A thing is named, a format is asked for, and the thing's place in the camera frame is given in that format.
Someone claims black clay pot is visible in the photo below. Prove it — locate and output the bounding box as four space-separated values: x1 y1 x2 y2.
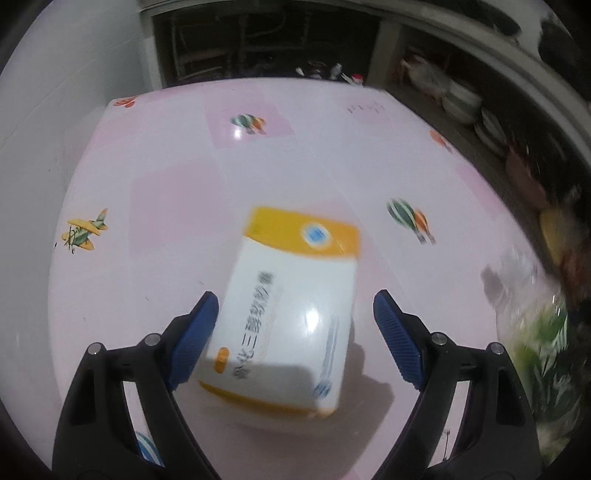
295 60 342 81

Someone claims green plastic bottle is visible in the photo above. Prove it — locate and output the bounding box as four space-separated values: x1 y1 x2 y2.
498 294 584 462

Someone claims white plastic bag on shelf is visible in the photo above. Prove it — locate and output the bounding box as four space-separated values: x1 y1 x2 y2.
401 57 451 99

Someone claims pink plastic basin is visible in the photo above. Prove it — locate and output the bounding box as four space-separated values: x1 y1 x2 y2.
505 148 550 211

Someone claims yellow white medicine box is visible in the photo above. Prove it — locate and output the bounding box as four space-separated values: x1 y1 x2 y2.
197 207 360 417

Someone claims concrete kitchen counter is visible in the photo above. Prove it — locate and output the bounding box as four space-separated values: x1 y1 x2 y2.
138 0 591 172

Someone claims yellow plastic bag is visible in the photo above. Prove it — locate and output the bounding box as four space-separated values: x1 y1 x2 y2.
539 207 585 266

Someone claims stack of white bowls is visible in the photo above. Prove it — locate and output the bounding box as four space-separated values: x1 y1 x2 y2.
442 80 483 125

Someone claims yellow cooking oil bottle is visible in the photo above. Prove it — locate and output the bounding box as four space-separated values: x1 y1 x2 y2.
341 73 363 86

